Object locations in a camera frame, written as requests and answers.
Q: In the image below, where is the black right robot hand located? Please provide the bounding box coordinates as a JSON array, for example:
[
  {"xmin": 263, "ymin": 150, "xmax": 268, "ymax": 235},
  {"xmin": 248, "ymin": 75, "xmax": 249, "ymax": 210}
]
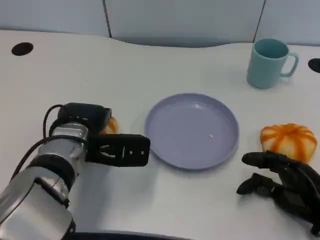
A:
[{"xmin": 236, "ymin": 150, "xmax": 320, "ymax": 236}]

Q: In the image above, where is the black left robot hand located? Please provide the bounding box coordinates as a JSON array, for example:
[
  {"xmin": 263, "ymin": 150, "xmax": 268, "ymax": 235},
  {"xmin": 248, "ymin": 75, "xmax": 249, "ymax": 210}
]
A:
[{"xmin": 57, "ymin": 102, "xmax": 113, "ymax": 136}]

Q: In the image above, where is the orange white toy bread roll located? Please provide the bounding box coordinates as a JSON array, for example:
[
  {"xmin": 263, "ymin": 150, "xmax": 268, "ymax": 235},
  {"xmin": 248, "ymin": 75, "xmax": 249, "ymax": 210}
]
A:
[
  {"xmin": 259, "ymin": 122, "xmax": 318, "ymax": 163},
  {"xmin": 100, "ymin": 116, "xmax": 119, "ymax": 136}
]

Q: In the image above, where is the grey partition panel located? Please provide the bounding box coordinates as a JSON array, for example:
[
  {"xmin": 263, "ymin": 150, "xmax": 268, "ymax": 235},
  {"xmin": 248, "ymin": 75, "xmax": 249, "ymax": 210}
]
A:
[
  {"xmin": 252, "ymin": 0, "xmax": 320, "ymax": 46},
  {"xmin": 103, "ymin": 0, "xmax": 266, "ymax": 48},
  {"xmin": 0, "ymin": 0, "xmax": 112, "ymax": 38}
]

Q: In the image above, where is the lilac plate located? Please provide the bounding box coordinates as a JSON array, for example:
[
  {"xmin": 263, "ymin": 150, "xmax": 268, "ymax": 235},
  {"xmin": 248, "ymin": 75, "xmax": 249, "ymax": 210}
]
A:
[{"xmin": 144, "ymin": 92, "xmax": 240, "ymax": 171}]

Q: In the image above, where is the pale green mug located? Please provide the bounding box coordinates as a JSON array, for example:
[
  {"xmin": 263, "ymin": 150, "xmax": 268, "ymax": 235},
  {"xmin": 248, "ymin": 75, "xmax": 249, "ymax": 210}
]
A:
[{"xmin": 246, "ymin": 38, "xmax": 300, "ymax": 89}]

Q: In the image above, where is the dark robot torso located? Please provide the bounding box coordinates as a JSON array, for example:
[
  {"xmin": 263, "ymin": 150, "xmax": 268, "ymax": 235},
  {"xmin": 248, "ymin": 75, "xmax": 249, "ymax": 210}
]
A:
[{"xmin": 72, "ymin": 231, "xmax": 191, "ymax": 240}]

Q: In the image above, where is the black looped wrist cable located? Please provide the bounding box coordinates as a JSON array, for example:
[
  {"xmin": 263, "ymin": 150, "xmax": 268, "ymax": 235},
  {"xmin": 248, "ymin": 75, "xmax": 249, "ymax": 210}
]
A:
[{"xmin": 42, "ymin": 104, "xmax": 64, "ymax": 139}]

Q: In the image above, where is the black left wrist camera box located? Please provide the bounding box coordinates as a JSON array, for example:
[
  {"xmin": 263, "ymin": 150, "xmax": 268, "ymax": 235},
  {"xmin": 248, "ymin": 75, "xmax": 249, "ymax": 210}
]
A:
[{"xmin": 84, "ymin": 133, "xmax": 151, "ymax": 168}]

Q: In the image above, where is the black forearm cable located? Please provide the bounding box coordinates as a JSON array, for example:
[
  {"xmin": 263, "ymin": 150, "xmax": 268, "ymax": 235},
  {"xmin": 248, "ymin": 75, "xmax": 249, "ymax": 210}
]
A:
[{"xmin": 11, "ymin": 136, "xmax": 55, "ymax": 181}]

